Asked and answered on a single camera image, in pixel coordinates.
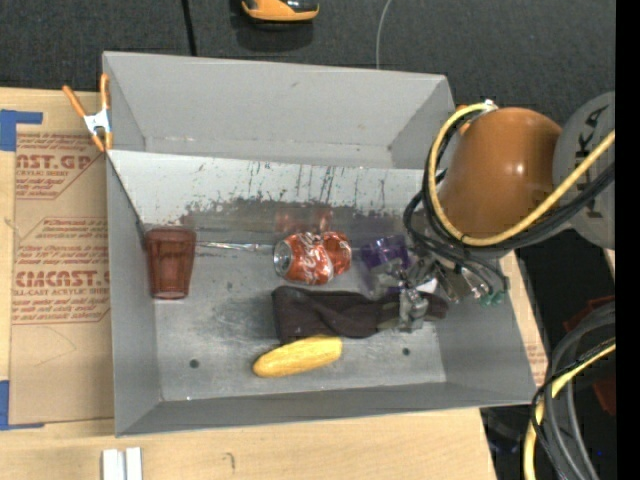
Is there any yellow toy corn cob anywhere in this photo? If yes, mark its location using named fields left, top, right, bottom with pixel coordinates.
left=251, top=334, right=345, bottom=380

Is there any grey metal bin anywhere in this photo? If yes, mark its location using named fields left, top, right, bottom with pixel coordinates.
left=101, top=51, right=539, bottom=438

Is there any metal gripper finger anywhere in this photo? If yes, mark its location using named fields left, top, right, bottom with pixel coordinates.
left=392, top=263, right=418, bottom=292
left=398, top=289, right=430, bottom=333

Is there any dark brown cloth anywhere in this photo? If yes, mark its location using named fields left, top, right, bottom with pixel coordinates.
left=270, top=285, right=450, bottom=345

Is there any purple clear plastic cup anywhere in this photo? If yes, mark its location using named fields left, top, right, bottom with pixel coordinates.
left=359, top=234, right=412, bottom=297

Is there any red-brown plastic cup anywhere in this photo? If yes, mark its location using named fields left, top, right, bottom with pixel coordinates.
left=144, top=226, right=198, bottom=301

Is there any crushed red soda can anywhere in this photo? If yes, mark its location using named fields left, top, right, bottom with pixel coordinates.
left=272, top=230, right=353, bottom=287

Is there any brown cardboard board red print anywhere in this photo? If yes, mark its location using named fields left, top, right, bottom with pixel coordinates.
left=0, top=86, right=117, bottom=432

